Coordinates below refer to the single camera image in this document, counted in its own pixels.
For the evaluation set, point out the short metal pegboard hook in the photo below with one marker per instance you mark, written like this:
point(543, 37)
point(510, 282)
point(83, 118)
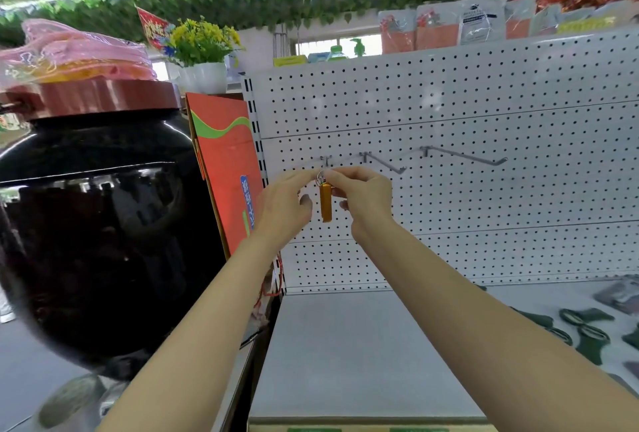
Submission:
point(325, 161)

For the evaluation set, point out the person's right forearm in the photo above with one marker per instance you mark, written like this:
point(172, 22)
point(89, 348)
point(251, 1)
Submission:
point(474, 342)

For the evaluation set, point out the white pegboard shelf unit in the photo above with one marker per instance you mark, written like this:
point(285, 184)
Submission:
point(474, 112)

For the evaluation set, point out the person's right hand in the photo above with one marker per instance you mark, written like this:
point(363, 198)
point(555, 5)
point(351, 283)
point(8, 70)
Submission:
point(369, 202)

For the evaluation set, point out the medium metal pegboard hook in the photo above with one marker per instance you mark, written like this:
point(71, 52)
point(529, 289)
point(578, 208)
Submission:
point(383, 163)

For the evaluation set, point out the pink plastic bags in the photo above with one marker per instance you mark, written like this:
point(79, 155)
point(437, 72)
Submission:
point(75, 55)

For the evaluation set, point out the green bottle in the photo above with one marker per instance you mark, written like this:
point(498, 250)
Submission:
point(359, 47)

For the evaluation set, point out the orange cardboard box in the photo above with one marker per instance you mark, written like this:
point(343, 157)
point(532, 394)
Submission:
point(227, 172)

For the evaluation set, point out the large black glass jar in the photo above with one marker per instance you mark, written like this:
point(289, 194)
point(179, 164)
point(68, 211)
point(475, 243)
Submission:
point(100, 237)

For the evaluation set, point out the dark green pouch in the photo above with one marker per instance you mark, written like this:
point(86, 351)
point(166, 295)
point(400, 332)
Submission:
point(541, 323)
point(592, 344)
point(585, 317)
point(632, 337)

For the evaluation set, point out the copper jar lid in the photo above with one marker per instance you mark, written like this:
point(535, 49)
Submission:
point(95, 97)

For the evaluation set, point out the long metal pegboard hook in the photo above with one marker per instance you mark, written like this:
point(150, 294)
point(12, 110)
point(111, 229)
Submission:
point(464, 156)

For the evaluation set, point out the red and white packet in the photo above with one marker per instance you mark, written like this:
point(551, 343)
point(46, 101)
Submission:
point(519, 17)

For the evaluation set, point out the person's left hand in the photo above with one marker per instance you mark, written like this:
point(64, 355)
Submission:
point(279, 209)

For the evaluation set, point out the person's right thumb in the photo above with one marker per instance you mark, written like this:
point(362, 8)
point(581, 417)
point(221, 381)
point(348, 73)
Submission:
point(343, 188)

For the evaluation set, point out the person's left forearm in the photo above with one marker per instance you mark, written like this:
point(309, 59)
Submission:
point(199, 332)

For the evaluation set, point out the red paper flag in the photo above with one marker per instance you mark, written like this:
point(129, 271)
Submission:
point(153, 30)

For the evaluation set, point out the yellow flowers in white pot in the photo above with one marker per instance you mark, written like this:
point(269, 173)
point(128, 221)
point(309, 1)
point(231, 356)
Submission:
point(202, 55)

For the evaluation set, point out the grey packet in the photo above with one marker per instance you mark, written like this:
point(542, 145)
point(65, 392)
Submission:
point(620, 295)

